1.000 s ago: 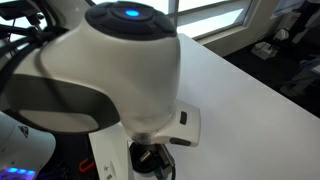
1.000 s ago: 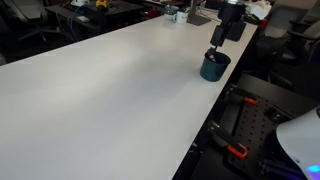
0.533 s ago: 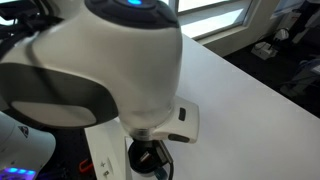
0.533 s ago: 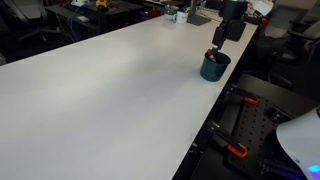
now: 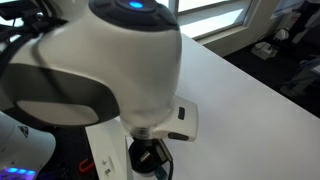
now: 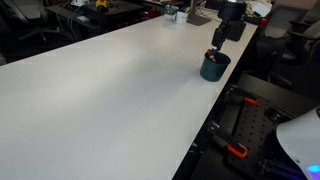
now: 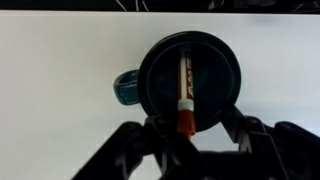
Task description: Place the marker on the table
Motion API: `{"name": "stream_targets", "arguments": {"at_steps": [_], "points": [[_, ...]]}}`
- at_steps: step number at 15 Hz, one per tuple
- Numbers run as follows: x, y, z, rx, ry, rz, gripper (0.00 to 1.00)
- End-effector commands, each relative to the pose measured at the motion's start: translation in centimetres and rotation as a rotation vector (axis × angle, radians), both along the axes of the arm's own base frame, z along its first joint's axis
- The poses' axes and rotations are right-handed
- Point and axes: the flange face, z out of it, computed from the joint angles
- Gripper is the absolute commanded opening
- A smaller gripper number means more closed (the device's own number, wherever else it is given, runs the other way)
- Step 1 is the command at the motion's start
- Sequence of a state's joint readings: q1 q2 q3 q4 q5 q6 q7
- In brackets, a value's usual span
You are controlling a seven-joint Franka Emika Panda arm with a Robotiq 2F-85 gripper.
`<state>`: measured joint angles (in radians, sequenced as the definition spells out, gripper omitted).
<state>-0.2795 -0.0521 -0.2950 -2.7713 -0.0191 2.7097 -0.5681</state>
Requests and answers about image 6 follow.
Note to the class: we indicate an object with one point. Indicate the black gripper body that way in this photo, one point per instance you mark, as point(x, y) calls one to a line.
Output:
point(221, 35)

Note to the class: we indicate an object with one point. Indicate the red and white marker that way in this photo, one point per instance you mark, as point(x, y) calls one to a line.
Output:
point(210, 54)

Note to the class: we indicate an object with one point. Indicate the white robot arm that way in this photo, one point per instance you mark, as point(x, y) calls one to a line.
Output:
point(300, 140)

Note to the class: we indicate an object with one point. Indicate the black box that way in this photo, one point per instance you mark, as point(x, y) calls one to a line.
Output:
point(238, 31)

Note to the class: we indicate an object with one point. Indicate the dark teal mug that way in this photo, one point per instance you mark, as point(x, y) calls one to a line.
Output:
point(213, 71)

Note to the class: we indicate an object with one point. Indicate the grey monitor stand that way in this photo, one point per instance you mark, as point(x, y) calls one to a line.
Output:
point(196, 18)

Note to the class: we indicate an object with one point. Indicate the white mug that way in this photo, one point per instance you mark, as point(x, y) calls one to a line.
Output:
point(181, 17)

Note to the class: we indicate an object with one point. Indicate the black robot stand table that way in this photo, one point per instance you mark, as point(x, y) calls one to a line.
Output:
point(266, 86)

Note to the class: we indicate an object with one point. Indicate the black office chair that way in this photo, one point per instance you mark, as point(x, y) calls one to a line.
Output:
point(293, 46)

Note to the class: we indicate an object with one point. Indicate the black pegboard plate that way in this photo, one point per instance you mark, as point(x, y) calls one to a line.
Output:
point(253, 130)

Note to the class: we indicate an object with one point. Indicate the dark desk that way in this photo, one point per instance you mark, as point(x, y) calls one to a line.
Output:
point(100, 16)

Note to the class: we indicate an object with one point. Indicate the yellow tool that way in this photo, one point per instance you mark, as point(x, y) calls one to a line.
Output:
point(101, 4)

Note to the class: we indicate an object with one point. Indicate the grey office chair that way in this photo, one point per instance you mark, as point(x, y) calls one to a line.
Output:
point(26, 13)

